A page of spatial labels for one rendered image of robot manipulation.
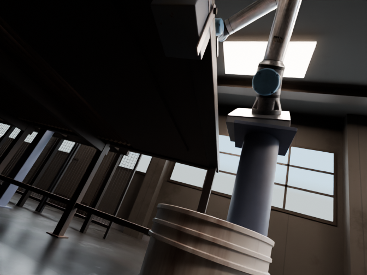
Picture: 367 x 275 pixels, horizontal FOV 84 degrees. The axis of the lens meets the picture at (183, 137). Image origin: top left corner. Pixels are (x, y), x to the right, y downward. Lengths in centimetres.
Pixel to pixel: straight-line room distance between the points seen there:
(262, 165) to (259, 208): 19
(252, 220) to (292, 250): 292
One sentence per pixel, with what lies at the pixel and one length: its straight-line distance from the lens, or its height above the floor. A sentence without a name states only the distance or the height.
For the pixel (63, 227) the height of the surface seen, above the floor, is 7.
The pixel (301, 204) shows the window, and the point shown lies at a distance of 391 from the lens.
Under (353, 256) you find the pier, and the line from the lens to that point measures 381.
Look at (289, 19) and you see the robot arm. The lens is 104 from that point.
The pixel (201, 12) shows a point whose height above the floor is 74.
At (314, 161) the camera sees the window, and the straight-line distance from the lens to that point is 421.
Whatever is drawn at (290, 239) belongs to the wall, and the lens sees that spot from 381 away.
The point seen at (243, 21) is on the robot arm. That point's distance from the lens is 121.
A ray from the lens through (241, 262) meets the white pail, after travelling 46.
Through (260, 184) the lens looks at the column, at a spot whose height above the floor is 60.
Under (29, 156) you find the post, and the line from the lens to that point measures 273.
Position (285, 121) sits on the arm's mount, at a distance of 104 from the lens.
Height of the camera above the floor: 33
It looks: 24 degrees up
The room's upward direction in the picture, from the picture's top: 19 degrees clockwise
